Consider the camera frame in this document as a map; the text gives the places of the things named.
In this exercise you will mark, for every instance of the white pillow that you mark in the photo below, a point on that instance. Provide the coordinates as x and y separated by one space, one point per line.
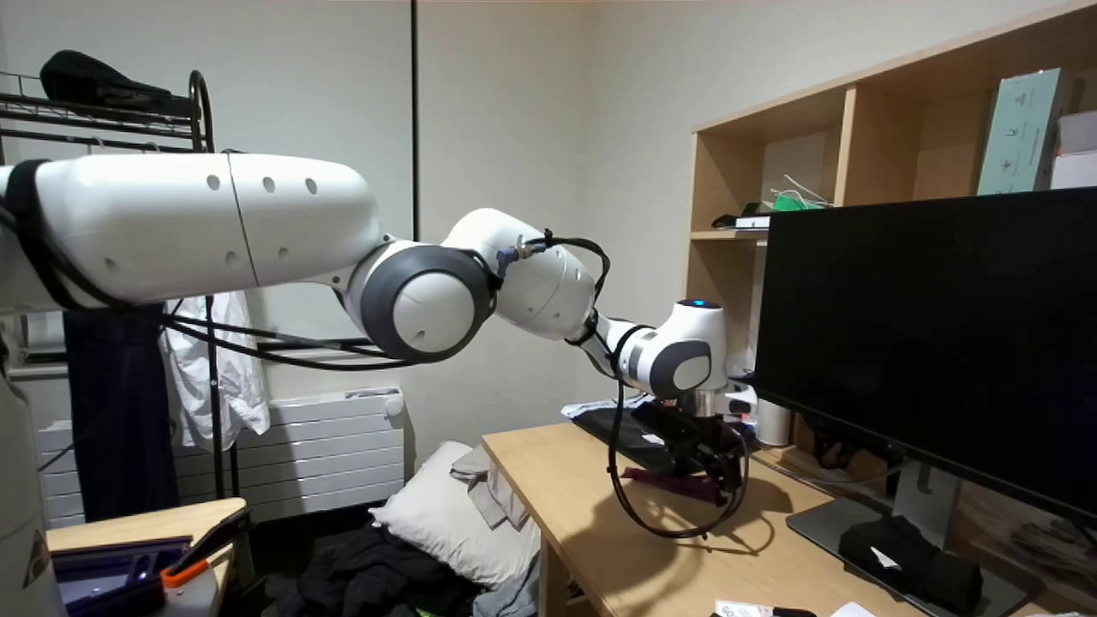
457 520

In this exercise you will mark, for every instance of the black clothes rack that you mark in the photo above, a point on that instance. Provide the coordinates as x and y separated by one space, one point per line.
212 400

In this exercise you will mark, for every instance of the purple tray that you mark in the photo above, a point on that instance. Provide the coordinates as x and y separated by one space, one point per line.
106 570

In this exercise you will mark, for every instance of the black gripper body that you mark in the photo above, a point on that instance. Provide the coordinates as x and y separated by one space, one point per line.
690 432

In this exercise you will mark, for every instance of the white radiator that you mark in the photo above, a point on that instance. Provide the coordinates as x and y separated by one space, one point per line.
319 451

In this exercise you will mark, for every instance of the black computer monitor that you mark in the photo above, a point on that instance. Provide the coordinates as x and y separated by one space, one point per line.
927 331

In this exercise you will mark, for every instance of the wooden desk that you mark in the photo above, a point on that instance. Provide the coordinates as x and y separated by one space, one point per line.
560 585

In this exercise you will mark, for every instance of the grey monitor stand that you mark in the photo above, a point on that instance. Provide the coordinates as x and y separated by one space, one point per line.
833 528

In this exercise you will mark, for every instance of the dark clothes pile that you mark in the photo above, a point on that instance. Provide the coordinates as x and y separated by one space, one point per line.
363 577

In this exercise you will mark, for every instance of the grey garment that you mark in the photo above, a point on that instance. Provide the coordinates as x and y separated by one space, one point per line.
491 485

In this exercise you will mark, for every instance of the navy dress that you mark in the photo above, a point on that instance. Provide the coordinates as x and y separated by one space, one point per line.
115 414

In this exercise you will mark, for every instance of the white paper roll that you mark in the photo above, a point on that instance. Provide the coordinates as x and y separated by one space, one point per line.
773 425

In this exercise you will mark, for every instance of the black gloves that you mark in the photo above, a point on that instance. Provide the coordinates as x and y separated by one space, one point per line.
792 612

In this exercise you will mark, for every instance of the wooden shelf unit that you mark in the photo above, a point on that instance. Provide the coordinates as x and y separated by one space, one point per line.
879 137

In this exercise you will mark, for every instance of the wooden side table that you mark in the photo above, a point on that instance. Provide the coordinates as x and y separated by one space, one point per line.
137 524

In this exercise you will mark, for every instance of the silver can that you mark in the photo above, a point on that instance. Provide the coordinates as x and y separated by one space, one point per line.
751 228

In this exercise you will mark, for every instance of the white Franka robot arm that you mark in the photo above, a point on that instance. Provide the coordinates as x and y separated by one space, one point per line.
226 228

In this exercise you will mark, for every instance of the teal board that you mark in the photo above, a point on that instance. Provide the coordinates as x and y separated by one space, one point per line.
1017 133

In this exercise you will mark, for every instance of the black folded pouch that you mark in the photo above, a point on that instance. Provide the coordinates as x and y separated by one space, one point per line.
914 566

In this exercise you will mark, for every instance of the green item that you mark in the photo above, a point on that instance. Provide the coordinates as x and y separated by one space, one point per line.
792 203

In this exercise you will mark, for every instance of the purple cloth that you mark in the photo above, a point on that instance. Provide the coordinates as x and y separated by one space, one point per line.
662 476

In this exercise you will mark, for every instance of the white shirt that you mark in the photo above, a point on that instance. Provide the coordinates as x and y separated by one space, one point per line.
223 390

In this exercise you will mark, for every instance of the white papers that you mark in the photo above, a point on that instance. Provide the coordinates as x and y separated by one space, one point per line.
743 607

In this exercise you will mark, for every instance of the white box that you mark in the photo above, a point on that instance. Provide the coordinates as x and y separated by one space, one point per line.
1077 149

